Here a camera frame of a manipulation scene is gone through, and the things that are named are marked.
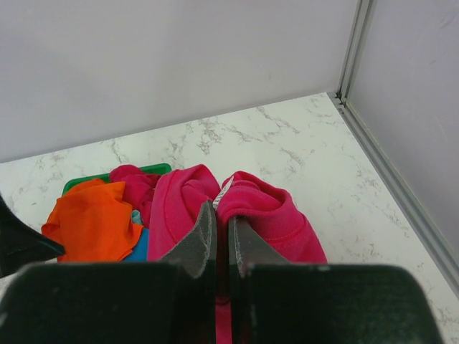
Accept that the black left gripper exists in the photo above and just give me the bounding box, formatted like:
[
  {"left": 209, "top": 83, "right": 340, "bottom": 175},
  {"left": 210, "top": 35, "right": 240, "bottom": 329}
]
[{"left": 0, "top": 197, "right": 65, "bottom": 278}]

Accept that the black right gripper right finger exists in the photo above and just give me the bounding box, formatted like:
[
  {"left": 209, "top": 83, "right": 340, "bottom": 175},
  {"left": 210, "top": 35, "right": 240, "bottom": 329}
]
[{"left": 228, "top": 217, "right": 287, "bottom": 278}]

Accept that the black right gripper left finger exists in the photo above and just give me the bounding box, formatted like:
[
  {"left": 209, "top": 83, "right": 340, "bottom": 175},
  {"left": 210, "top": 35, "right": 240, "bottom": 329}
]
[{"left": 160, "top": 201, "right": 217, "bottom": 279}]

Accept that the magenta t shirt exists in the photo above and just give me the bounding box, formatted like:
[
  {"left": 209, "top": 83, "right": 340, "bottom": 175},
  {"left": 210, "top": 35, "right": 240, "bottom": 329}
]
[
  {"left": 147, "top": 165, "right": 327, "bottom": 343},
  {"left": 109, "top": 165, "right": 161, "bottom": 227}
]

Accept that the orange t shirt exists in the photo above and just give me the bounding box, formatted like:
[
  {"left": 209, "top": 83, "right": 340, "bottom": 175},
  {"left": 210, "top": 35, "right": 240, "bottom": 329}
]
[{"left": 42, "top": 178, "right": 143, "bottom": 262}]

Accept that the green plastic basket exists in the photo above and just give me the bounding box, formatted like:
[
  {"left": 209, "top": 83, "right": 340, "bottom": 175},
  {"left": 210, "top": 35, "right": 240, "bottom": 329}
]
[{"left": 62, "top": 163, "right": 172, "bottom": 195}]

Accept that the blue t shirt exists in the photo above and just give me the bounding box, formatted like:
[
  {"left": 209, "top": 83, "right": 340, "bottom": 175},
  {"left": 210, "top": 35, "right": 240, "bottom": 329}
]
[{"left": 124, "top": 228, "right": 149, "bottom": 262}]

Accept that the light teal t shirt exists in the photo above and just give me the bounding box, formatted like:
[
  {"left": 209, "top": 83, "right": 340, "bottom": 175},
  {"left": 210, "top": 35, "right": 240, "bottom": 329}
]
[{"left": 131, "top": 209, "right": 143, "bottom": 226}]

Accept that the right side aluminium rail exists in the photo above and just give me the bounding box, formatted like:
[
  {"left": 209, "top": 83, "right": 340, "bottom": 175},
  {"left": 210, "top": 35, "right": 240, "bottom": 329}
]
[{"left": 328, "top": 92, "right": 458, "bottom": 293}]

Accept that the right aluminium corner post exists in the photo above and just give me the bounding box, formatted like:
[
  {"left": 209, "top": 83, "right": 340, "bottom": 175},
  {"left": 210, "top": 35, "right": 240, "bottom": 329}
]
[{"left": 336, "top": 0, "right": 374, "bottom": 105}]

